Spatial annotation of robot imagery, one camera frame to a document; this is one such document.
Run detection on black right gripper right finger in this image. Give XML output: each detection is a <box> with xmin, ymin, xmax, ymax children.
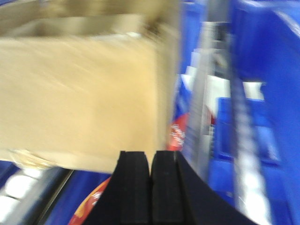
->
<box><xmin>151</xmin><ymin>151</ymin><xmax>255</xmax><ymax>225</ymax></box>

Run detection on red snack package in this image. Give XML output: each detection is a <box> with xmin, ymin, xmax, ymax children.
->
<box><xmin>167</xmin><ymin>113</ymin><xmax>189</xmax><ymax>151</ymax></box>

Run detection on cardboard box red print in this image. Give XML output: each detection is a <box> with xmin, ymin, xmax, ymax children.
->
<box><xmin>0</xmin><ymin>0</ymin><xmax>181</xmax><ymax>172</ymax></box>

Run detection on grey metal shelf upright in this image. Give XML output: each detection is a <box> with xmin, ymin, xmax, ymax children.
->
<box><xmin>183</xmin><ymin>22</ymin><xmax>229</xmax><ymax>180</ymax></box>

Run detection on blue storage bin right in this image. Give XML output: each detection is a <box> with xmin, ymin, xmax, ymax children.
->
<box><xmin>180</xmin><ymin>0</ymin><xmax>300</xmax><ymax>225</ymax></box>

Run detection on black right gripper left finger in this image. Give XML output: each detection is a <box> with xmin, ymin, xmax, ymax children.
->
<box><xmin>89</xmin><ymin>151</ymin><xmax>149</xmax><ymax>225</ymax></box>

